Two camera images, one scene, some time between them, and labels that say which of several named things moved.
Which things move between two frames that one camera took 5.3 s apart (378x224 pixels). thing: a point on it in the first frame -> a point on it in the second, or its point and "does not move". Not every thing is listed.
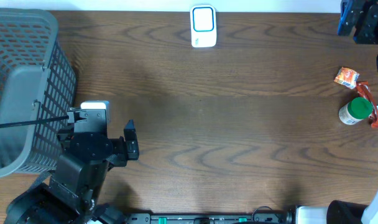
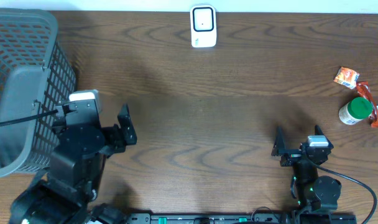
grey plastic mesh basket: x=30 y=78 does not move
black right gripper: x=377 y=14 -> x=291 y=155
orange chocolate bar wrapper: x=363 y=89 does not move
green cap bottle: x=357 y=109 does not move
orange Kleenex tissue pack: x=347 y=77 does not move
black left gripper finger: x=132 y=145 -> x=125 y=122
